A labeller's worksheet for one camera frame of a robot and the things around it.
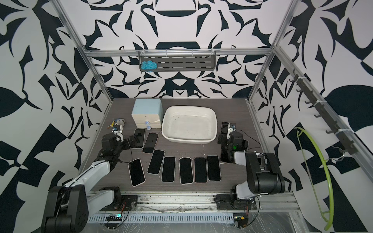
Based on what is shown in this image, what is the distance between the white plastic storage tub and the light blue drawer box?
57 mm

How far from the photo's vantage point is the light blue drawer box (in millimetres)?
942

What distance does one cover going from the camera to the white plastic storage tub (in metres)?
0.97
